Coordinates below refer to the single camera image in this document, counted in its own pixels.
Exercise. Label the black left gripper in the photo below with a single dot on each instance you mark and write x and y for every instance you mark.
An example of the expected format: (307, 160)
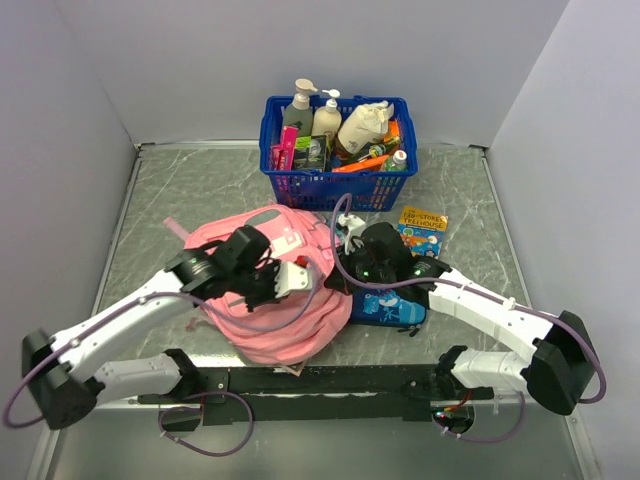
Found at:
(270, 296)

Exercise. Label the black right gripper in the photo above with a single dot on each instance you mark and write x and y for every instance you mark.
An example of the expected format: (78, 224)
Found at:
(341, 282)

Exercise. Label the blue shark pencil case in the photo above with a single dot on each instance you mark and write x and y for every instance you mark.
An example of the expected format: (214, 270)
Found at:
(385, 308)

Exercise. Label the pink student backpack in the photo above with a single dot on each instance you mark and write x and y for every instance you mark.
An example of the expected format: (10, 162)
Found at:
(299, 326)

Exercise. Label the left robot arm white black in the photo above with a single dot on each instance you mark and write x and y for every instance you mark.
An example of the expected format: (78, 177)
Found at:
(71, 372)

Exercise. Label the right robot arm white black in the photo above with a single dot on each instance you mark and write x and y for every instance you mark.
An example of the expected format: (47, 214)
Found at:
(550, 358)

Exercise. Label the orange toothbrush pack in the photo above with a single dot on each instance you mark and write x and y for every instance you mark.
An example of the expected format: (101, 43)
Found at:
(369, 164)

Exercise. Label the yellow treehouse book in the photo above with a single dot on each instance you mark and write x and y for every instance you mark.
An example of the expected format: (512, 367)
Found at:
(423, 232)

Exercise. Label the blue plastic basket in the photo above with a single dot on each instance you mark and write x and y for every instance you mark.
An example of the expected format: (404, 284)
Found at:
(318, 190)

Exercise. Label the small green bottle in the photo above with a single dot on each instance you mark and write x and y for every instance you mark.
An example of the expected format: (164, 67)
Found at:
(382, 149)

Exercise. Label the pink box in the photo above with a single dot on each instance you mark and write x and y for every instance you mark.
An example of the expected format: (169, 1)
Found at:
(282, 153)

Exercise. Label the black green box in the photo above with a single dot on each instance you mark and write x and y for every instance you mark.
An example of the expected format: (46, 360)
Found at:
(312, 153)

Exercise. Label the cream pump bottle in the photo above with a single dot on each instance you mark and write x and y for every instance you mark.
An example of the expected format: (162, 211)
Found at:
(327, 119)

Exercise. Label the grey pump bottle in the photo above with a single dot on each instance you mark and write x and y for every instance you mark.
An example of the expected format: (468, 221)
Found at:
(298, 114)

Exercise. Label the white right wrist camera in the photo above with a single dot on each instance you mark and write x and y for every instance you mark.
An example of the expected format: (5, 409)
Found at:
(349, 229)

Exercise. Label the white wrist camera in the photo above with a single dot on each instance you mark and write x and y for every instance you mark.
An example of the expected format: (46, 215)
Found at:
(349, 229)
(292, 277)

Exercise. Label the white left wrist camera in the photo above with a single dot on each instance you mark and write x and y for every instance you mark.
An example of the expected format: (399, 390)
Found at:
(292, 277)

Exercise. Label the black mounting base rail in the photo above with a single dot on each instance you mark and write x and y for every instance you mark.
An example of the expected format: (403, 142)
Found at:
(407, 392)

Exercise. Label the beige drawstring pouch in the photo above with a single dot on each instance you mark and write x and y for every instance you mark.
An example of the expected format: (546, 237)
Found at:
(367, 124)

